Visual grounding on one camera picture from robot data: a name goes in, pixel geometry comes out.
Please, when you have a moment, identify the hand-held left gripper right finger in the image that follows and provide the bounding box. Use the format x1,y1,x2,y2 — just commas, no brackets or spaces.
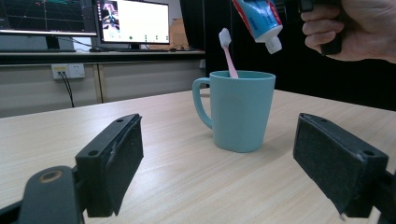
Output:
292,112,389,218

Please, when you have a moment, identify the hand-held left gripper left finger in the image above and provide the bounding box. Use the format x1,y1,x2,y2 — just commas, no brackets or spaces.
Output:
75,113,145,218

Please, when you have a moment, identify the blue white toothpaste tube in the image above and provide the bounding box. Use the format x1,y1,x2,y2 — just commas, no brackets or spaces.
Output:
232,0,284,55

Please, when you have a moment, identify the pink toothbrush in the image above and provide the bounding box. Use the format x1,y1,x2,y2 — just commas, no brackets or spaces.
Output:
218,27,239,79

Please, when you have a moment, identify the light blue cup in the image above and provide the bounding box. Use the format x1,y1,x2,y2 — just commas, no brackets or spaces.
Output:
191,70,276,154

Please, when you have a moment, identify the black curtain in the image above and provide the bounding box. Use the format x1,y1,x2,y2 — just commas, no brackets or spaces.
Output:
179,0,396,111

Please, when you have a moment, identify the grey background desk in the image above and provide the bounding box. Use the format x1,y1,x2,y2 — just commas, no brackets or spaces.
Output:
0,49,207,119

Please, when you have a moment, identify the white screen monitor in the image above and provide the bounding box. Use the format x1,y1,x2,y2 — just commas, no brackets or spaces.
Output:
94,0,171,52

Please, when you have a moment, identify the brown cardboard box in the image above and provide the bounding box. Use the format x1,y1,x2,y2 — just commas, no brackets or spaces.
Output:
148,17,190,50

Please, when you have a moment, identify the dark screen monitor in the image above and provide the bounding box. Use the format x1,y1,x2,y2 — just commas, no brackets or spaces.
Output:
0,0,98,53

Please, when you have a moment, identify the black power cable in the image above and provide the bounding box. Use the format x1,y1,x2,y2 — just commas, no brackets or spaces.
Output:
59,71,76,108

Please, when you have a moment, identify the white wall socket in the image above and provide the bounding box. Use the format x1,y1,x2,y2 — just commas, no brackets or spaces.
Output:
50,63,86,80

